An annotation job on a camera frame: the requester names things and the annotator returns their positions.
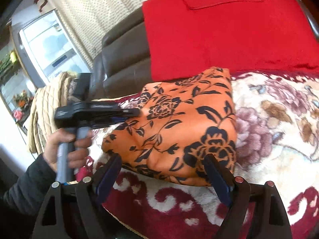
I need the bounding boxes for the orange floral blouse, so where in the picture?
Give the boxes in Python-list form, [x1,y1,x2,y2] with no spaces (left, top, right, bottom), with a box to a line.
[102,68,237,186]

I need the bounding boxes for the dark left sleeve forearm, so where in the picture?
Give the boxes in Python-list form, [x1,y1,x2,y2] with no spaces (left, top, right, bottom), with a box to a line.
[1,155,56,216]

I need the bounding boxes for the person's left hand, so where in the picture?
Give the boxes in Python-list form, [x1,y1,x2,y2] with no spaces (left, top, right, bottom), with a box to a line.
[43,126,94,173]

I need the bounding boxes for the beige quilted cushion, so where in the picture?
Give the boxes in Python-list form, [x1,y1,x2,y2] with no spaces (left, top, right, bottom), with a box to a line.
[28,72,77,155]

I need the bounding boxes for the dark leather sofa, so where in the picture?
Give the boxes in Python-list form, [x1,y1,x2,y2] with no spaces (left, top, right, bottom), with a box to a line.
[92,4,318,98]

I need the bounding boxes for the floral plush blanket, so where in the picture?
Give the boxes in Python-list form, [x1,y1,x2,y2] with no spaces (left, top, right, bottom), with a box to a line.
[75,69,319,239]

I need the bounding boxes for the cream dotted curtain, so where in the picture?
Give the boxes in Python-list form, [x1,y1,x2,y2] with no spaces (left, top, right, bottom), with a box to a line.
[34,0,146,66]

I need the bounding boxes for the red folded garment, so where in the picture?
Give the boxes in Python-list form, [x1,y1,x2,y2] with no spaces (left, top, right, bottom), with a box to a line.
[142,0,318,81]

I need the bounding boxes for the window frame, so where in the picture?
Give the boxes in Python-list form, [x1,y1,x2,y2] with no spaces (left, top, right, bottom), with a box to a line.
[12,10,91,88]

